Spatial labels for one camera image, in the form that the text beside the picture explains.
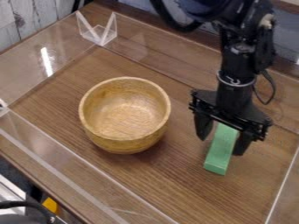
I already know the clear acrylic tray wall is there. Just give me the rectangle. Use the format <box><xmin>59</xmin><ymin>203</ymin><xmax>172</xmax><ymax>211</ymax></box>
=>
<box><xmin>0</xmin><ymin>100</ymin><xmax>178</xmax><ymax>224</ymax></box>

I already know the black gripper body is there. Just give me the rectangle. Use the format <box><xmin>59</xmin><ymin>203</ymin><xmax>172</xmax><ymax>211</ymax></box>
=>
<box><xmin>190</xmin><ymin>79</ymin><xmax>274</xmax><ymax>141</ymax></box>

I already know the clear acrylic corner bracket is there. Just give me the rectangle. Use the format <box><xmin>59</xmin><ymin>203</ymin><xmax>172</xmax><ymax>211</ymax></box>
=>
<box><xmin>75</xmin><ymin>11</ymin><xmax>118</xmax><ymax>46</ymax></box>

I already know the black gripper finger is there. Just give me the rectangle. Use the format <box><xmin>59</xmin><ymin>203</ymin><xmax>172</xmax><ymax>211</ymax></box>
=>
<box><xmin>232</xmin><ymin>131</ymin><xmax>255</xmax><ymax>156</ymax></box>
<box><xmin>194</xmin><ymin>114</ymin><xmax>214</xmax><ymax>141</ymax></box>

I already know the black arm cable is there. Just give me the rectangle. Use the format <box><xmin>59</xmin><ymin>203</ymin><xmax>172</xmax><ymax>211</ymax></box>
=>
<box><xmin>148</xmin><ymin>0</ymin><xmax>223</xmax><ymax>33</ymax></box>

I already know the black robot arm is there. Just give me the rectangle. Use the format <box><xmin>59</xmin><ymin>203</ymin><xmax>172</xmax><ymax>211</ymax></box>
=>
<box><xmin>188</xmin><ymin>0</ymin><xmax>276</xmax><ymax>156</ymax></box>

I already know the yellow and black device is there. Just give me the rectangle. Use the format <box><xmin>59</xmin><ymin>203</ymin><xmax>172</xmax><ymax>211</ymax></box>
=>
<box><xmin>41</xmin><ymin>197</ymin><xmax>69</xmax><ymax>224</ymax></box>

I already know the brown wooden bowl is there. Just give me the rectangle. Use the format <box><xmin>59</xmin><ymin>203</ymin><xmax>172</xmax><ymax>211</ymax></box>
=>
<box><xmin>79</xmin><ymin>76</ymin><xmax>172</xmax><ymax>154</ymax></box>

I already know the green rectangular block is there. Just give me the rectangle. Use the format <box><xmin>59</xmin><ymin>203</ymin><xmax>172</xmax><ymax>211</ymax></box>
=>
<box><xmin>203</xmin><ymin>123</ymin><xmax>239</xmax><ymax>176</ymax></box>

